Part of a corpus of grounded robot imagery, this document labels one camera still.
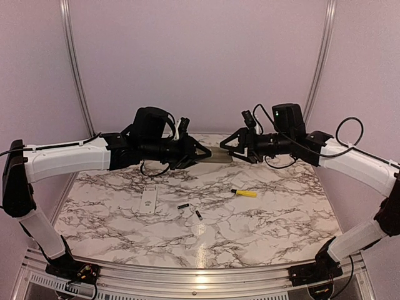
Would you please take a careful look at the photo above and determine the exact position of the aluminium front rail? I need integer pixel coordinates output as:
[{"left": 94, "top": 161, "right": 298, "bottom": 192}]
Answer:
[{"left": 11, "top": 249, "right": 376, "bottom": 299}]

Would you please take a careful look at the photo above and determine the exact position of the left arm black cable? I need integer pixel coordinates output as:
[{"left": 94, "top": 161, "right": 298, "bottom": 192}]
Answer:
[{"left": 0, "top": 109, "right": 178, "bottom": 179}]

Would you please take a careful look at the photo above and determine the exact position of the right aluminium corner post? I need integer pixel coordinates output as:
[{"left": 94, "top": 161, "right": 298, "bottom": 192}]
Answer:
[{"left": 304, "top": 0, "right": 337, "bottom": 124}]

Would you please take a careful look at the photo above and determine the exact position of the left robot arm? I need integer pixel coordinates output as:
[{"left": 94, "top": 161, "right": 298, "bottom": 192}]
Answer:
[{"left": 2, "top": 107, "right": 212, "bottom": 278}]

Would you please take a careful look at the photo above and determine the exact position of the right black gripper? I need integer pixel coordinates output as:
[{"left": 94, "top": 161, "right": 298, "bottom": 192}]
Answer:
[{"left": 219, "top": 127, "right": 293, "bottom": 164}]

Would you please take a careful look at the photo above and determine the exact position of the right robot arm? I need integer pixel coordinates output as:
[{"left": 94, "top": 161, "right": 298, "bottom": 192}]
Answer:
[{"left": 220, "top": 103, "right": 399, "bottom": 280}]

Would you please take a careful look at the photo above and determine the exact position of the left aluminium corner post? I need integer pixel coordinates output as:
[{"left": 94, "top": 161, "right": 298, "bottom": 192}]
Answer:
[{"left": 59, "top": 0, "right": 96, "bottom": 136}]

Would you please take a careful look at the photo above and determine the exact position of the small white remote control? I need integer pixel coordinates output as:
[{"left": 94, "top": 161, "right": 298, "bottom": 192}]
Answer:
[{"left": 202, "top": 147, "right": 233, "bottom": 164}]

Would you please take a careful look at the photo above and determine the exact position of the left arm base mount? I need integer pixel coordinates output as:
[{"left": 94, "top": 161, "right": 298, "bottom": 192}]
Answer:
[{"left": 46, "top": 261, "right": 100, "bottom": 285}]

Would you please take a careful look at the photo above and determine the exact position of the yellow handled screwdriver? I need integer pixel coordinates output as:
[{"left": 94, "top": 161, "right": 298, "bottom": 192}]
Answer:
[{"left": 231, "top": 189, "right": 258, "bottom": 198}]

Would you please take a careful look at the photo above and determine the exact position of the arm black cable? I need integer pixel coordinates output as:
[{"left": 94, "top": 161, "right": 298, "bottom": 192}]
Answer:
[
  {"left": 0, "top": 109, "right": 178, "bottom": 179},
  {"left": 252, "top": 103, "right": 398, "bottom": 169}
]

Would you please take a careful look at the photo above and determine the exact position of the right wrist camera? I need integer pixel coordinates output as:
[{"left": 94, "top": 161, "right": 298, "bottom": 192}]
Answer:
[{"left": 241, "top": 110, "right": 258, "bottom": 133}]

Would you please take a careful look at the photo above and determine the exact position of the large white remote control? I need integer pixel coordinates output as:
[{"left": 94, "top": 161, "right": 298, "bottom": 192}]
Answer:
[{"left": 139, "top": 185, "right": 158, "bottom": 215}]

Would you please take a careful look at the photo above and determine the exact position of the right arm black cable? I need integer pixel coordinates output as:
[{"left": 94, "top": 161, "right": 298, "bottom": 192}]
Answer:
[{"left": 252, "top": 103, "right": 398, "bottom": 169}]

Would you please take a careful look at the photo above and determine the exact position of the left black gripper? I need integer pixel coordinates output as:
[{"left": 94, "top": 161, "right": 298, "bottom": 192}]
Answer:
[{"left": 141, "top": 131, "right": 213, "bottom": 169}]

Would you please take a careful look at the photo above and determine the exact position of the black battery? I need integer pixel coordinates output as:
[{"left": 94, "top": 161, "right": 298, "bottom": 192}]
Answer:
[
  {"left": 195, "top": 210, "right": 203, "bottom": 221},
  {"left": 177, "top": 203, "right": 190, "bottom": 209}
]

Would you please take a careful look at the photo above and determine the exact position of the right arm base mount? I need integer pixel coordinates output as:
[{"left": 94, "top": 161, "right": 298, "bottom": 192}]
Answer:
[{"left": 288, "top": 262, "right": 343, "bottom": 287}]

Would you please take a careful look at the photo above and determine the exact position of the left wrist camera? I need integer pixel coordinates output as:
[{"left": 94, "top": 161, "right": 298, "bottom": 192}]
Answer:
[{"left": 173, "top": 117, "right": 190, "bottom": 141}]

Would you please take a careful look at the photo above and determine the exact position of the aluminium corner post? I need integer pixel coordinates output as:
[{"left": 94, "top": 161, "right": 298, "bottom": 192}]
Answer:
[
  {"left": 304, "top": 0, "right": 337, "bottom": 124},
  {"left": 59, "top": 0, "right": 96, "bottom": 136}
]

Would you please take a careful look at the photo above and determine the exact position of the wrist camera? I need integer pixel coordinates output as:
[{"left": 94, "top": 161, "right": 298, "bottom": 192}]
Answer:
[
  {"left": 173, "top": 117, "right": 190, "bottom": 141},
  {"left": 241, "top": 110, "right": 258, "bottom": 133}
]

